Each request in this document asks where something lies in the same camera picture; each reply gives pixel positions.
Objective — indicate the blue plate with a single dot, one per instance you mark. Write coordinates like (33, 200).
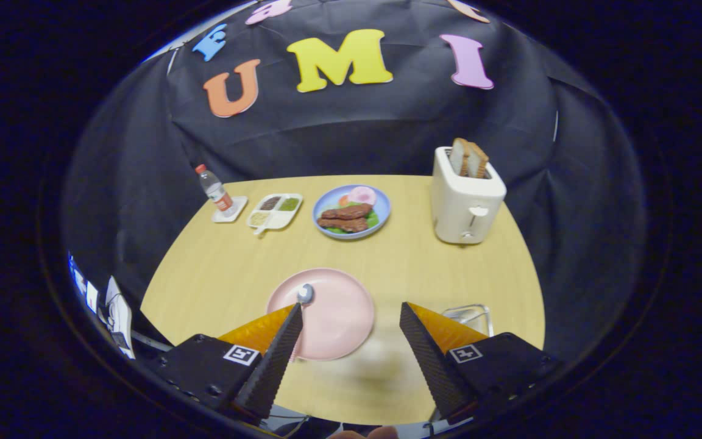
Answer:
(382, 207)

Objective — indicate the pink plate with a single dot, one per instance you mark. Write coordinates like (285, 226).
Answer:
(339, 317)

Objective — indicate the pink ham slice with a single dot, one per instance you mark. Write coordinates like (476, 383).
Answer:
(362, 196)

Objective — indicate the green lettuce leaf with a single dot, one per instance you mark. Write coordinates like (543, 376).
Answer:
(373, 218)

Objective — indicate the clear plastic tray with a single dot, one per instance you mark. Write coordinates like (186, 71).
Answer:
(470, 314)

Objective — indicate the toast bread slice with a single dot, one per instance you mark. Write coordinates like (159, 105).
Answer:
(459, 155)
(478, 160)

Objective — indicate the clear water bottle red label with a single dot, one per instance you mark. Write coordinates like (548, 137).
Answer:
(217, 192)

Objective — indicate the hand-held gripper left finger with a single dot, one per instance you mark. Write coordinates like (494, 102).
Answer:
(272, 372)

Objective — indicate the white toaster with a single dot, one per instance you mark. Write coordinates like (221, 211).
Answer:
(464, 213)

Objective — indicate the white square coaster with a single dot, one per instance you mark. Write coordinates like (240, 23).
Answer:
(236, 210)

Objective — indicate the white paper sheets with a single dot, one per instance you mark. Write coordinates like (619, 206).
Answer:
(119, 317)

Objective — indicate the white divided condiment tray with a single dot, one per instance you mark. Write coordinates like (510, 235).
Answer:
(275, 218)

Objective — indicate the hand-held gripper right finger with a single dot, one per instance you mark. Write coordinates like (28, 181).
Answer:
(430, 372)

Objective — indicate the brown meat slice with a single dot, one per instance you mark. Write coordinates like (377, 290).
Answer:
(348, 212)
(342, 224)

